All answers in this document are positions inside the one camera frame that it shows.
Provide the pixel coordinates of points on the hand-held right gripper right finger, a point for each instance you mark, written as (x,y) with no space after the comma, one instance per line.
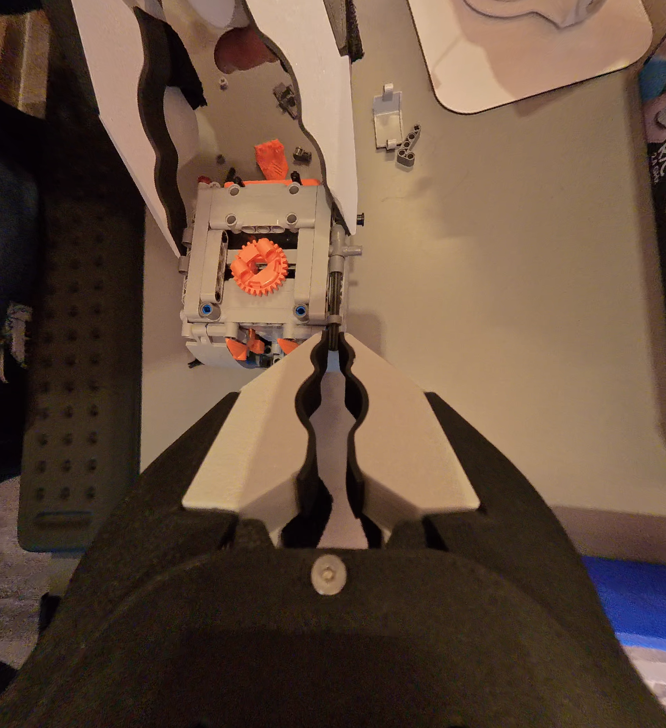
(418,455)

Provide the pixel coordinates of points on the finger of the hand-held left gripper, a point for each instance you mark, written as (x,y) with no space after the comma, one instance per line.
(111,80)
(316,80)

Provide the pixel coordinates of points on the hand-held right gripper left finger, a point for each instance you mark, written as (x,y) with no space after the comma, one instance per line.
(248,455)

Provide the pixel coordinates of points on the grey orange toy brick assembly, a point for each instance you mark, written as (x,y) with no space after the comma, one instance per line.
(213,256)

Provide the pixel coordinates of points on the grey track link piece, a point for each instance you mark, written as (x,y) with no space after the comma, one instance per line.
(286,98)

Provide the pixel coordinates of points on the small grey brick connector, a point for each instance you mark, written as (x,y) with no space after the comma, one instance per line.
(301,152)

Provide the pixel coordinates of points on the light grey curved brick panel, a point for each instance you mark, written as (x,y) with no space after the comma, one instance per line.
(387,114)

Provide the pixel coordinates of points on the orange brick panel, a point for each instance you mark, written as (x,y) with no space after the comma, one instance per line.
(270,159)

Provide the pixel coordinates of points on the grey brick beam with holes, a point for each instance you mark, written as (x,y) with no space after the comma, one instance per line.
(408,142)

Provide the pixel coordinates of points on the black perforated armrest pad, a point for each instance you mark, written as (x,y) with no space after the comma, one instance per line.
(83,375)

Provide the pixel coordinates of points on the white book stand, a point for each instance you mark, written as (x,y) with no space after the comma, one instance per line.
(538,68)

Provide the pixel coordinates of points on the metal key clip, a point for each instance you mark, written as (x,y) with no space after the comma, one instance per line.
(9,330)

